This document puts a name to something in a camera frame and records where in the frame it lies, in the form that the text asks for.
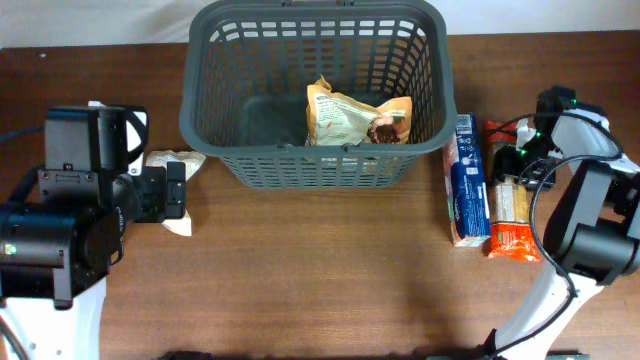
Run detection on orange cracker packet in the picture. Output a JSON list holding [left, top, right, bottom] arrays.
[[484, 120, 541, 262]]

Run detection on blue biscuit box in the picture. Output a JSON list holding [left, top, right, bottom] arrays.
[[443, 114, 491, 247]]

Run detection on grey plastic basket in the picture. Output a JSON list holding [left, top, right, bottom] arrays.
[[179, 1, 457, 189]]

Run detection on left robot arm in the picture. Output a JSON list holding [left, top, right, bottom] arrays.
[[1, 105, 186, 359]]

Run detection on beige crumpled packet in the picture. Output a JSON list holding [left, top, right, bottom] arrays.
[[144, 149, 207, 238]]

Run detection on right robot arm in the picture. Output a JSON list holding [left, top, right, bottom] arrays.
[[484, 109, 639, 359]]

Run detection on tan snack bag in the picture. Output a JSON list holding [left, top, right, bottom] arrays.
[[306, 76, 413, 146]]

